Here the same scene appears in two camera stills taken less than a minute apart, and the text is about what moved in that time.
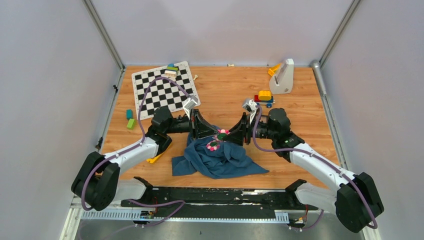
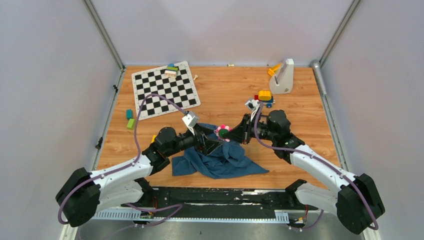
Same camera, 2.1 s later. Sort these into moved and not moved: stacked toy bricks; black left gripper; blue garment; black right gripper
Moved: black left gripper
Not moved: stacked toy bricks; black right gripper; blue garment
